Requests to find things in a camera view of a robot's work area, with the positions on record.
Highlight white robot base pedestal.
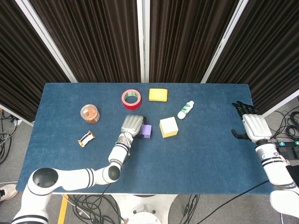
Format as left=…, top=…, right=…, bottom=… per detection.
left=112, top=194, right=178, bottom=224

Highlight beige shoe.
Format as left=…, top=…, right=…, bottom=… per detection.
left=0, top=183, right=19, bottom=202

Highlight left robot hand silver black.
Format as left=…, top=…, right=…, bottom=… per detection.
left=121, top=114, right=147, bottom=140

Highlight black floor cable tangle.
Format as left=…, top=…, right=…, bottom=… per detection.
left=67, top=194, right=126, bottom=224

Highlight brown white snack packet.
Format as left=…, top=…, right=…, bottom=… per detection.
left=78, top=131, right=96, bottom=148

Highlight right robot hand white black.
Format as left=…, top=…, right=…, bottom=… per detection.
left=231, top=100, right=273, bottom=142

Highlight purple foam cube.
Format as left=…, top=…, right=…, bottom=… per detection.
left=139, top=124, right=152, bottom=140

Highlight black sleeved person forearm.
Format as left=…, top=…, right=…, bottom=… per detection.
left=286, top=164, right=299, bottom=187

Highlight black power strip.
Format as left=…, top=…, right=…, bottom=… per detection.
left=273, top=140, right=299, bottom=160

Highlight blue table mat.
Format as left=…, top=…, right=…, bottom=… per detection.
left=17, top=83, right=276, bottom=195

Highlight white bottle green label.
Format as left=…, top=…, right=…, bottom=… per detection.
left=177, top=100, right=195, bottom=120

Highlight yellow sponge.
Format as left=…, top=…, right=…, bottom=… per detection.
left=149, top=88, right=169, bottom=103

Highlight red tape roll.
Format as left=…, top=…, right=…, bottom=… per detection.
left=121, top=89, right=142, bottom=110

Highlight dark pleated partition panel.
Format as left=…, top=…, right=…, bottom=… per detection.
left=29, top=0, right=143, bottom=83
left=0, top=0, right=78, bottom=128
left=200, top=0, right=299, bottom=122
left=142, top=0, right=248, bottom=84

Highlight long black arm cable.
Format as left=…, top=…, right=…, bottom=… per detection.
left=198, top=179, right=272, bottom=224

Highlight clear jar orange snacks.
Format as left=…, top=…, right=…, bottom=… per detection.
left=80, top=104, right=100, bottom=125

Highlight black coiled floor cables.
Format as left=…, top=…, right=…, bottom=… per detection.
left=263, top=97, right=299, bottom=141

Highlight black cable green light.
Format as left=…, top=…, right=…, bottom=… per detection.
left=183, top=194, right=200, bottom=221

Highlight large yellow foam cube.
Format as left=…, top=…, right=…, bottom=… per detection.
left=159, top=116, right=179, bottom=138

